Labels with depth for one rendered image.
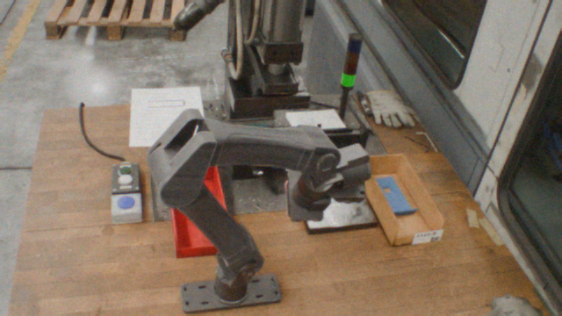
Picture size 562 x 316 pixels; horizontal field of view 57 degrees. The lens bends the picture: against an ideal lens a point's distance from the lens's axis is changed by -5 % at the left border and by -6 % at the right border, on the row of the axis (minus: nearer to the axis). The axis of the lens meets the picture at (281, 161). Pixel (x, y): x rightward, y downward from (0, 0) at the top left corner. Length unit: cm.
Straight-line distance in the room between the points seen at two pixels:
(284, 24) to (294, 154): 38
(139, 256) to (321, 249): 40
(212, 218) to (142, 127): 69
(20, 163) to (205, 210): 218
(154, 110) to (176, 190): 83
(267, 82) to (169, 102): 51
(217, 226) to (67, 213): 49
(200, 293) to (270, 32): 57
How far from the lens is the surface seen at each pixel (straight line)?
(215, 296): 110
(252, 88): 127
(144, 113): 161
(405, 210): 132
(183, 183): 80
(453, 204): 144
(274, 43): 118
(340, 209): 130
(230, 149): 81
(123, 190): 130
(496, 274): 131
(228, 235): 94
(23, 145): 311
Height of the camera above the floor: 179
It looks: 38 degrees down
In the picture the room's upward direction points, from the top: 7 degrees clockwise
